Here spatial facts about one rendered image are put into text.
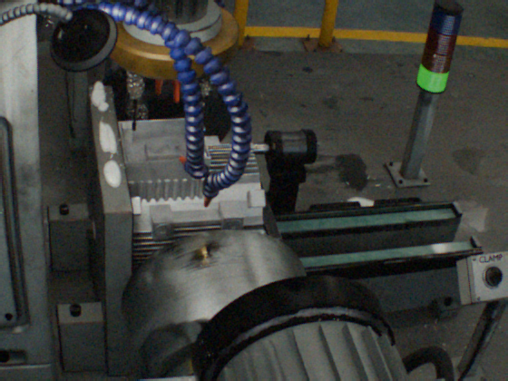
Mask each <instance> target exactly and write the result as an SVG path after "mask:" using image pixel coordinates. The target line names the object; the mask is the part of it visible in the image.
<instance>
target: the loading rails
mask: <svg viewBox="0 0 508 381"><path fill-rule="evenodd" d="M463 214H464V212H463V211H462V209H461V208H460V206H459V205H458V203H457V202H456V201H455V200H454V199H453V200H428V201H426V202H415V203H402V204H388V205H374V206H361V207H347V208H333V209H318V210H305V211H291V212H276V213H273V215H274V218H275V221H276V223H277V226H278V229H279V230H280V233H281V236H282V242H283V243H284V244H286V245H287V246H288V247H290V248H291V249H292V250H293V251H294V252H296V253H297V256H298V257H299V259H300V261H301V262H302V265H303V267H304V270H305V271H306V274H307V275H326V276H336V277H340V278H348V279H351V280H354V281H355V282H357V283H360V284H362V285H363V286H365V287H366V288H368V289H370V290H371V291H372V292H373V293H374V294H375V295H376V296H377V297H378V299H379V301H380V302H379V303H380V304H381V306H382V308H383V310H384V311H385V312H389V311H398V310H407V309H408V308H424V307H429V306H433V307H434V309H435V313H436V315H437V316H438V318H444V317H451V316H456V315H457V313H458V311H459V307H458V306H457V304H456V302H459V301H461V299H460V293H459V292H460V287H459V281H458V276H457V273H458V270H457V265H456V261H457V260H459V259H464V258H465V257H471V256H478V255H481V254H484V249H483V248H481V247H482V245H481V243H479V240H478V238H477V237H476V236H471V238H470V241H458V242H453V241H454V237H455V234H456V232H457V230H458V227H459V224H460V222H461V218H462V217H463Z"/></svg>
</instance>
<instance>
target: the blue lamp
mask: <svg viewBox="0 0 508 381"><path fill-rule="evenodd" d="M431 15H432V17H431V20H430V23H429V25H430V26H431V27H432V28H433V29H434V30H435V31H437V32H439V33H442V34H448V35H454V34H458V31H459V28H460V25H461V24H460V23H461V20H462V16H463V13H461V14H460V15H450V14H446V13H443V12H442V11H441V10H439V9H438V8H437V7H436V5H435V4H434V8H433V11H432V13H431Z"/></svg>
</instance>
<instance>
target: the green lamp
mask: <svg viewBox="0 0 508 381"><path fill-rule="evenodd" d="M419 70H420V71H419V74H418V77H417V83H418V84H419V85H420V86H421V87H422V88H424V89H426V90H428V91H432V93H439V92H441V91H443V90H444V89H445V86H446V79H447V76H448V74H449V72H448V73H442V74H438V73H431V72H430V71H428V70H426V69H425V68H424V67H423V66H422V65H421V64H420V67H419Z"/></svg>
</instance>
